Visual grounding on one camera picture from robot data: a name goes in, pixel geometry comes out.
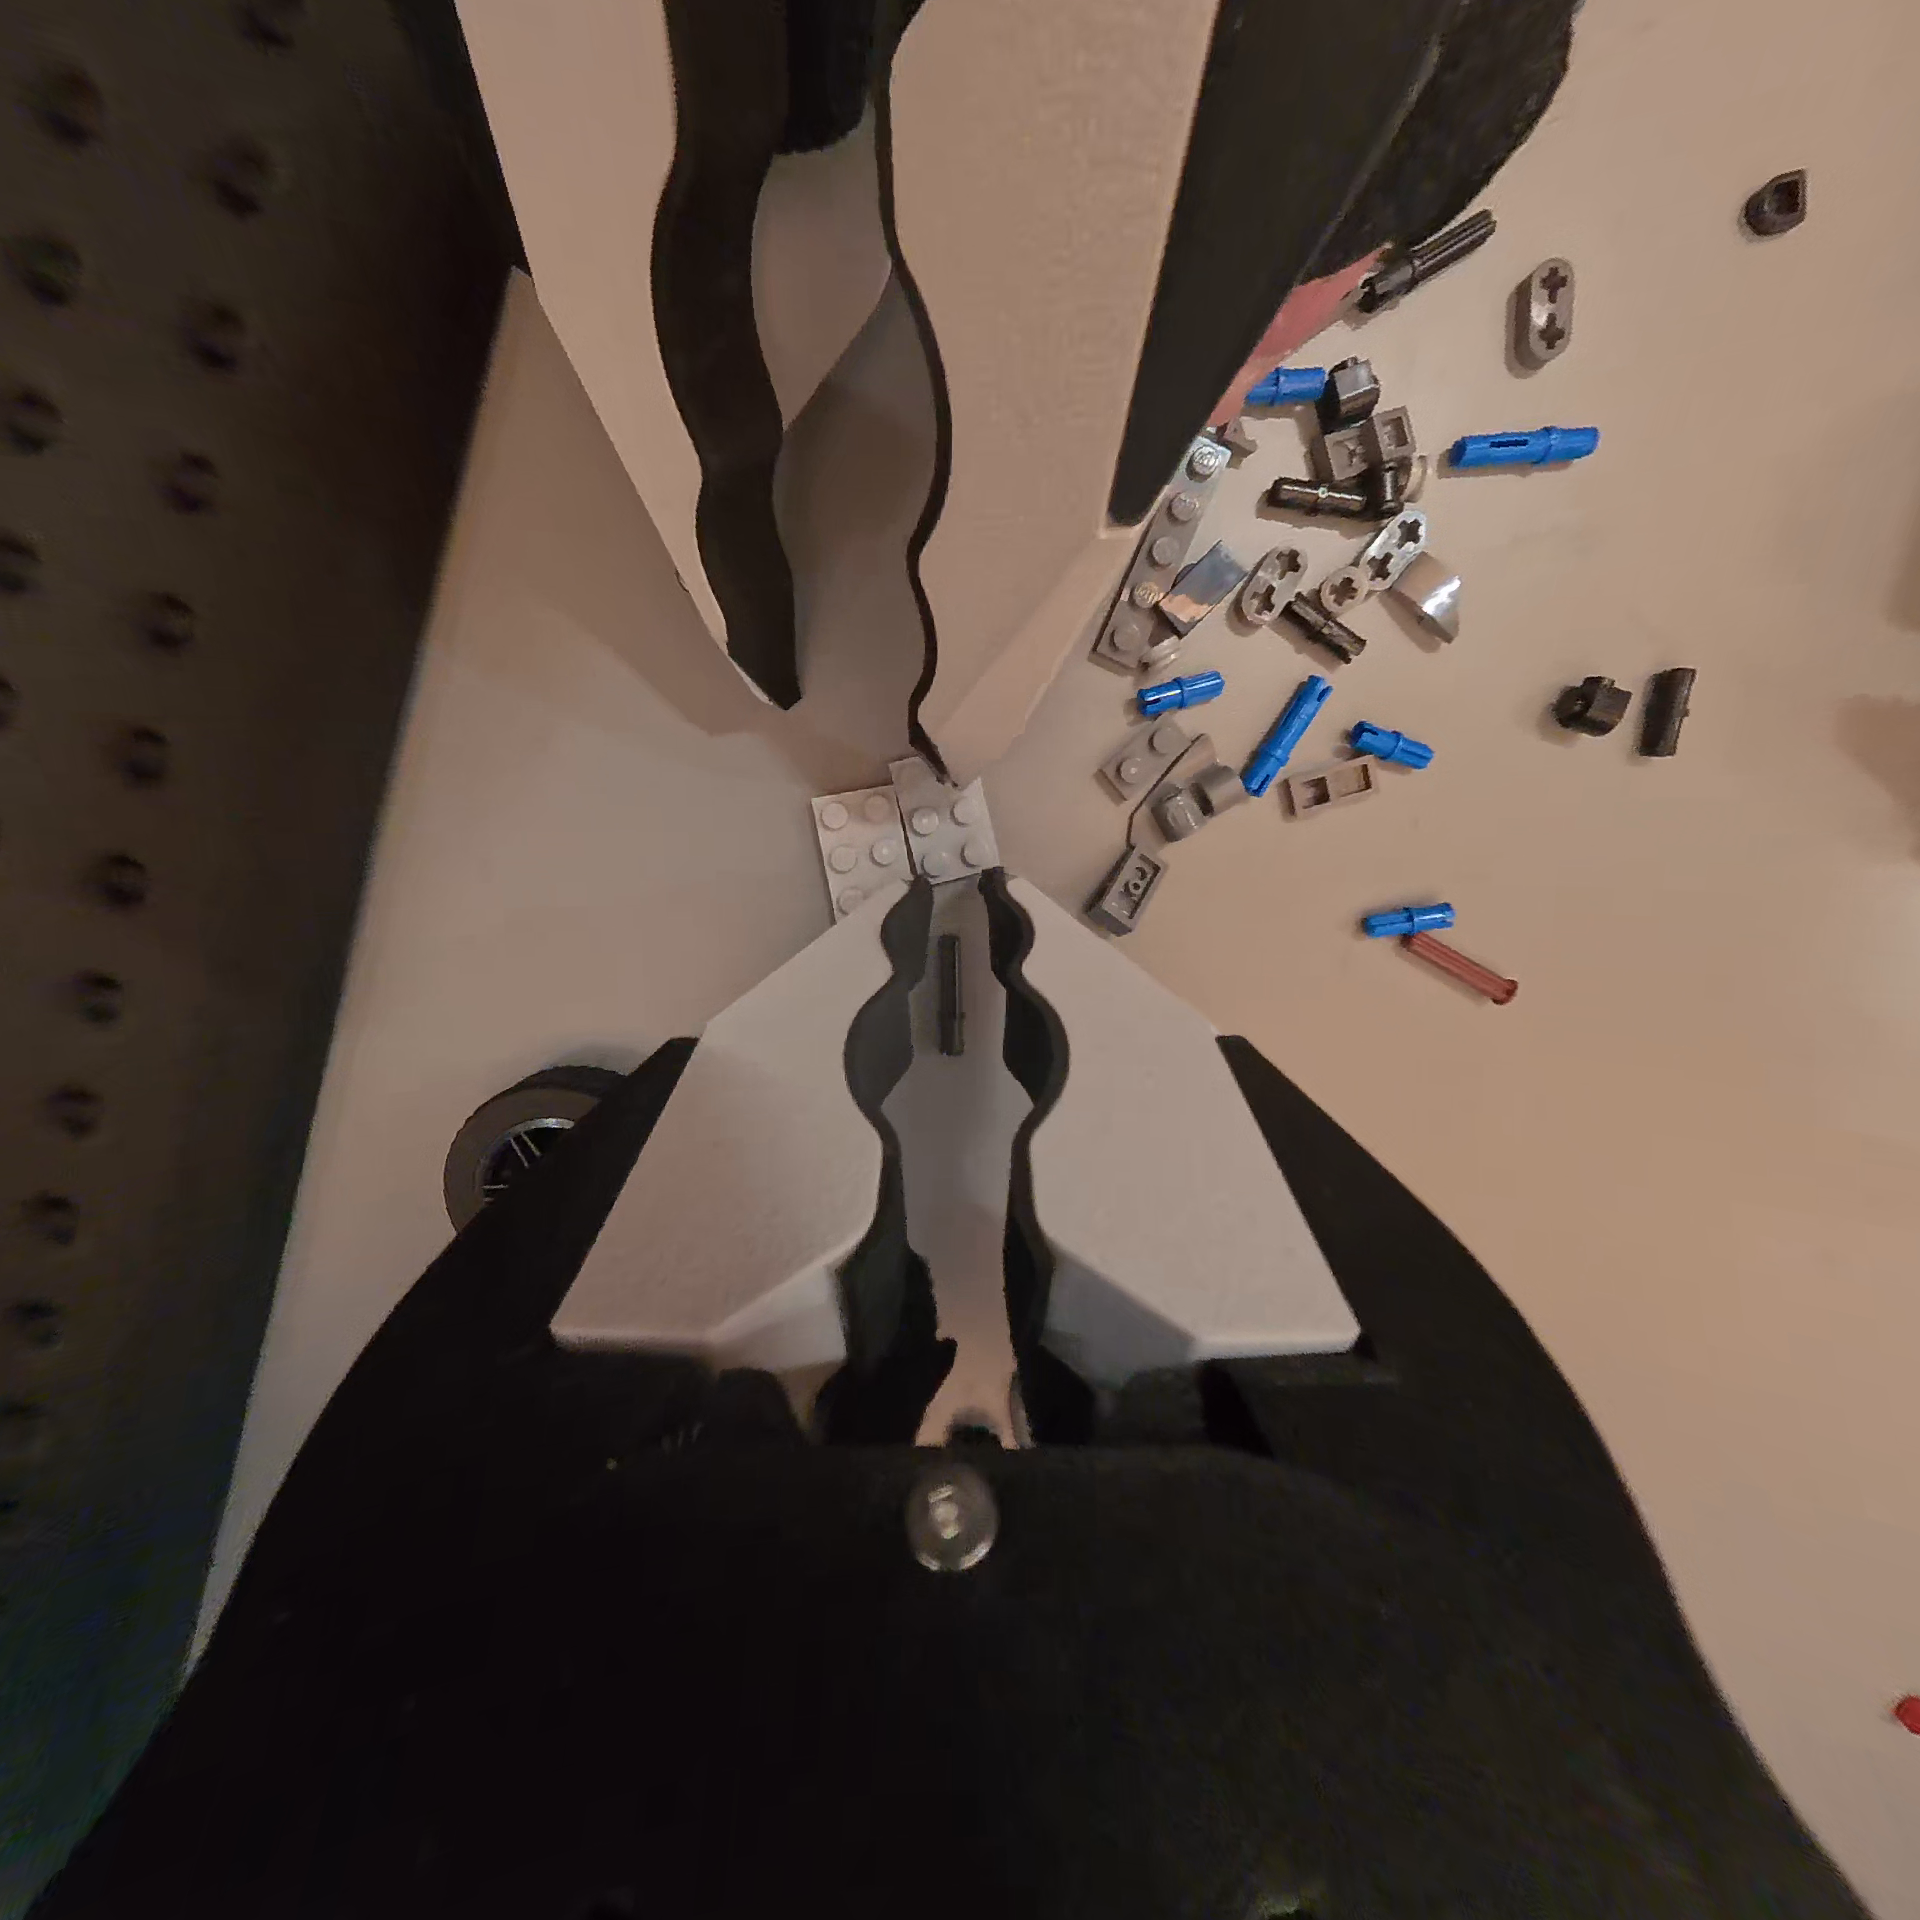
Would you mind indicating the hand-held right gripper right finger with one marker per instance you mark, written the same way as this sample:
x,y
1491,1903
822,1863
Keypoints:
x,y
1201,1202

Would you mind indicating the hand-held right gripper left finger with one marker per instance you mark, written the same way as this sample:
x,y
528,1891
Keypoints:
x,y
690,1202

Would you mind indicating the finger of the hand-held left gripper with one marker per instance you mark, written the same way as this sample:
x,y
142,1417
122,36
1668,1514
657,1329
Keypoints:
x,y
586,181
1049,226

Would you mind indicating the group of small lego connectors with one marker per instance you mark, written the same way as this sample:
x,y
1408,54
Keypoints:
x,y
1522,447

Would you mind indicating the black lego tyre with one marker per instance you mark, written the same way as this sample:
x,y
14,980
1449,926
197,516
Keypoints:
x,y
504,1155

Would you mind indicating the black lego axle pin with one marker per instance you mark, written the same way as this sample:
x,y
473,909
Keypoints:
x,y
948,996

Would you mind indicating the brown lego axle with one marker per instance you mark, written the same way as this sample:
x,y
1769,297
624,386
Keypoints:
x,y
1464,969

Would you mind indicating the black d-shaped lego piece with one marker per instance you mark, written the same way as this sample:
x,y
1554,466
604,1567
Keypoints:
x,y
1779,203

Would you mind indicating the person's left hand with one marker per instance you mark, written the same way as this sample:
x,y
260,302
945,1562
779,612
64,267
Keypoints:
x,y
1298,317

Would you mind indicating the black perforated panel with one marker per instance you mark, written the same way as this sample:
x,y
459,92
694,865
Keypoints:
x,y
181,751

